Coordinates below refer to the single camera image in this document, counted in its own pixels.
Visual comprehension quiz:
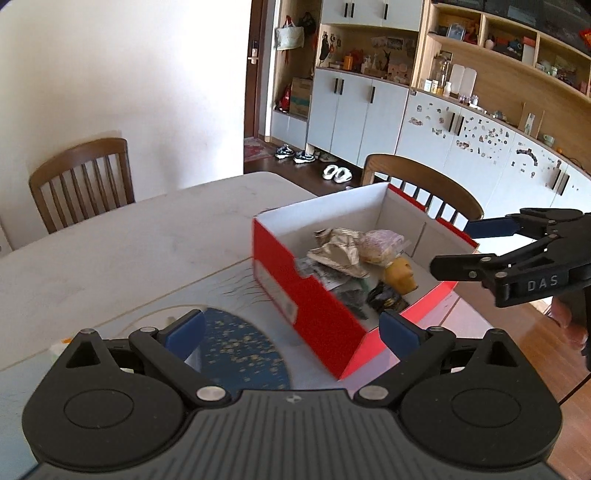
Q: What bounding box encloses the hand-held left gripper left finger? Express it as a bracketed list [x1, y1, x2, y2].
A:
[65, 310, 232, 409]

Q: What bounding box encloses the red patterned doormat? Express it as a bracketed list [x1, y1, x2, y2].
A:
[244, 138, 273, 162]

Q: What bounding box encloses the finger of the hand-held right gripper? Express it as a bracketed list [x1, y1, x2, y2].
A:
[464, 208, 585, 240]
[429, 236, 561, 282]

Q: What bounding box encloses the white wall cabinet unit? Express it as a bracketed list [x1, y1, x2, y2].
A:
[270, 0, 591, 241]

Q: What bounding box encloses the blue printed table mat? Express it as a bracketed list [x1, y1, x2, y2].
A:
[0, 258, 462, 393]

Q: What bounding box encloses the red cardboard box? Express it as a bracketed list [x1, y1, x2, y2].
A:
[252, 182, 481, 381]

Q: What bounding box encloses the black snack packet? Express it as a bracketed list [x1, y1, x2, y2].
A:
[367, 281, 411, 311]

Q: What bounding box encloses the yellow animal toy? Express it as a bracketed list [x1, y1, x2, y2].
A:
[384, 257, 419, 294]

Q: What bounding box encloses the dark packet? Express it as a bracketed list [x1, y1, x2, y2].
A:
[330, 281, 370, 319]

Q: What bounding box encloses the dark wooden chair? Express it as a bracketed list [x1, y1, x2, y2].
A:
[28, 137, 136, 235]
[361, 154, 485, 232]

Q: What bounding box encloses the pink snack packet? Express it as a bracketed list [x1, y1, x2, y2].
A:
[359, 229, 411, 266]

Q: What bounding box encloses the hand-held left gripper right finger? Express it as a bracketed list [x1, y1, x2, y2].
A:
[353, 309, 525, 409]

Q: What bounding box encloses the cardboard carton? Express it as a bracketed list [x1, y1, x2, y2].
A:
[291, 78, 314, 117]

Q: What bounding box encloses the gold wrapper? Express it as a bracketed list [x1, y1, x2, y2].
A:
[307, 227, 370, 279]

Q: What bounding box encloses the person's right hand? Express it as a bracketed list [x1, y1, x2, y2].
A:
[547, 291, 589, 352]

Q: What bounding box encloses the hanging tote bag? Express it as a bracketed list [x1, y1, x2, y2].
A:
[276, 16, 305, 51]

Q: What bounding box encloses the white printed wrapper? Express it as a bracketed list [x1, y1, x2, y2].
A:
[295, 258, 352, 289]

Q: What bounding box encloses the brown door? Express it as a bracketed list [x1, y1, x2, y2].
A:
[244, 0, 278, 139]

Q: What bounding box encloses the black cable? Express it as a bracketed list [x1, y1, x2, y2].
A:
[556, 364, 591, 407]

